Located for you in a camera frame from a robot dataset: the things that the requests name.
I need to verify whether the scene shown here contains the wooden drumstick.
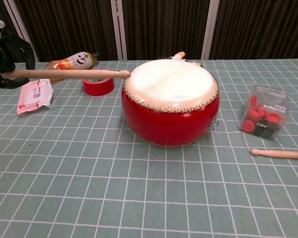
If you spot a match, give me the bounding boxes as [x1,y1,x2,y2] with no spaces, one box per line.
[1,69,132,80]
[250,148,298,160]

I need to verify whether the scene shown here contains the red drum white skin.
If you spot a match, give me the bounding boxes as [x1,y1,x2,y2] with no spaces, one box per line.
[121,59,221,147]

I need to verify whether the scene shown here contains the green checked tablecloth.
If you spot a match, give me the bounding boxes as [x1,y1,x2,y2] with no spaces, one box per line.
[0,59,298,238]

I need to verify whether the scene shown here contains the pink wet wipes pack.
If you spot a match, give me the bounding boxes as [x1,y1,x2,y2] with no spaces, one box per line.
[16,78,53,115]

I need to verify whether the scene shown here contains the orange juice bottle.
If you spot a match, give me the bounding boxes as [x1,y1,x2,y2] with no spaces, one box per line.
[43,51,100,82]

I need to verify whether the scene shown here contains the red tape roll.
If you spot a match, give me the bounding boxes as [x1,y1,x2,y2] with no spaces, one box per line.
[81,77,115,97]

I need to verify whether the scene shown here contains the black-headed plush doll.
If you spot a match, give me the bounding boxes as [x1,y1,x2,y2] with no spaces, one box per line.
[167,51,203,67]

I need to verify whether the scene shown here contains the clear box red caps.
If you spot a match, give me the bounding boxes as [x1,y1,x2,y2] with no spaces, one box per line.
[239,84,290,141]

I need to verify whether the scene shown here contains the white partition frame post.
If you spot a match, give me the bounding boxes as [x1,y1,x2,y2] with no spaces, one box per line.
[4,0,40,62]
[110,0,128,61]
[201,0,221,60]

